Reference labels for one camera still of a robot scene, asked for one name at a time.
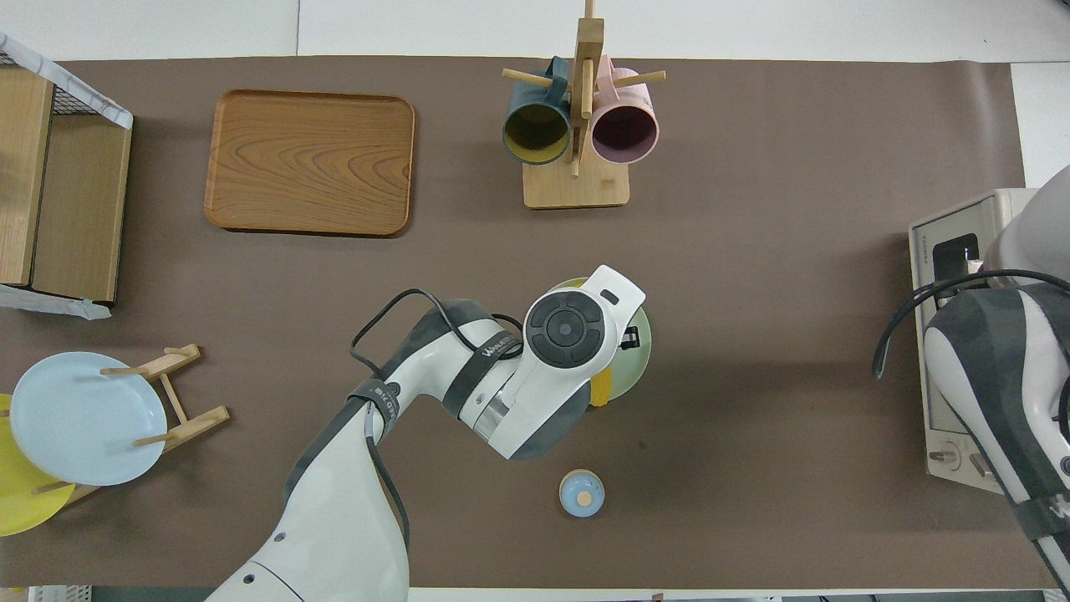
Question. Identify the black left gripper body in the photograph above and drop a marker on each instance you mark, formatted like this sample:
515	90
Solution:
631	337

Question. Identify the light green plate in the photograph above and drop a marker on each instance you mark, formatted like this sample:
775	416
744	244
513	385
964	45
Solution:
635	368

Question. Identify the yellow corn cob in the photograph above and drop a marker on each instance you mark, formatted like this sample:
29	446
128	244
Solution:
602	391

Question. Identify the oven glass door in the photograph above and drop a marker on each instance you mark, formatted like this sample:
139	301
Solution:
940	351

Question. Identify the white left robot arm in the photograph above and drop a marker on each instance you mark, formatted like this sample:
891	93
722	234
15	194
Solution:
334	518

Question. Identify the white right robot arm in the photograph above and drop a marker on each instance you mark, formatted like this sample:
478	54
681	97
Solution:
1003	368

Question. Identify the white toaster oven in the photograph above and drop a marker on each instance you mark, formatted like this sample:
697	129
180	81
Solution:
945	418

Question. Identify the brown table mat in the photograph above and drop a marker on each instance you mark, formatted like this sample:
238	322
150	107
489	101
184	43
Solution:
752	334

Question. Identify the wooden mug tree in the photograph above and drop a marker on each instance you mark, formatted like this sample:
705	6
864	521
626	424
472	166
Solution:
577	188

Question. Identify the blue call bell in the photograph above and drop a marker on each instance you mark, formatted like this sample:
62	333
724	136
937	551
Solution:
581	493

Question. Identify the pink mug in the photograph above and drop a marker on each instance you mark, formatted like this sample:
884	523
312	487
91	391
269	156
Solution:
625	130

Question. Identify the dark blue mug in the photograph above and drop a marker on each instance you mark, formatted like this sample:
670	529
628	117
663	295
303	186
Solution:
535	134

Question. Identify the wooden tray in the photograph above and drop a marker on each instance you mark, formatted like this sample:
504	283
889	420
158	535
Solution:
309	163

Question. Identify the wooden plate rack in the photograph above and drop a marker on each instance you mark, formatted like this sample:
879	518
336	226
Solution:
196	422

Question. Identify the light blue plate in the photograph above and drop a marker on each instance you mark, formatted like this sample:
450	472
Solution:
84	418

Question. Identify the wooden two-level shelf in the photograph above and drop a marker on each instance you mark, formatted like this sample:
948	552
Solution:
79	209

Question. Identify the white checkered cloth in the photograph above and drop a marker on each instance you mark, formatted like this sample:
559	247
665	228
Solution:
92	96

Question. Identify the yellow plate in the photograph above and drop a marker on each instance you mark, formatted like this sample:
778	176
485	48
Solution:
21	510

